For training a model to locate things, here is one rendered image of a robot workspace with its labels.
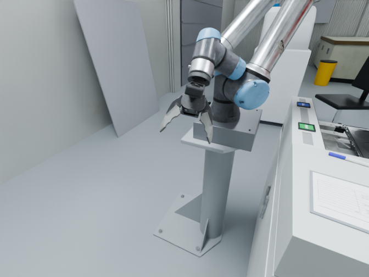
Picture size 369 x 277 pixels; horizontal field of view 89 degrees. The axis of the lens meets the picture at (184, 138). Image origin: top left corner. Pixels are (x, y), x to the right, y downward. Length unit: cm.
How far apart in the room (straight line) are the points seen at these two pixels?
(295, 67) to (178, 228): 232
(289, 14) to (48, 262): 179
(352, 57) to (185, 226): 590
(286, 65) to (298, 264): 256
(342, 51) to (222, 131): 579
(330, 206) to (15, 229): 192
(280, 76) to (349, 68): 385
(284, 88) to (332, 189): 244
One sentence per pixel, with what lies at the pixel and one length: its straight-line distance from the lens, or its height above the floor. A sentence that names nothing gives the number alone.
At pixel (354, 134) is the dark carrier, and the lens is 105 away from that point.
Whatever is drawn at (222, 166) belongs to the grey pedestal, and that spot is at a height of 66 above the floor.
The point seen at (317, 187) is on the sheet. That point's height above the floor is 97.
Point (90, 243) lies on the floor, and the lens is 162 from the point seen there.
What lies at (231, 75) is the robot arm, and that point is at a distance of 70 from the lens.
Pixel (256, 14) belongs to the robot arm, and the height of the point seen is 132.
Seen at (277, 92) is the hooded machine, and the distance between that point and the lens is 293.
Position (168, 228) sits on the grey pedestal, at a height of 1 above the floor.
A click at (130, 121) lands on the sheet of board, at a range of 282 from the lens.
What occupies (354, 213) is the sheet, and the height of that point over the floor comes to 97.
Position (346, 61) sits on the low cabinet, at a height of 53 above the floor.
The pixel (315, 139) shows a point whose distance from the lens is 78.
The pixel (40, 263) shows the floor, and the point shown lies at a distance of 169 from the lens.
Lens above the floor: 129
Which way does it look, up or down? 31 degrees down
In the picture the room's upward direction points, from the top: straight up
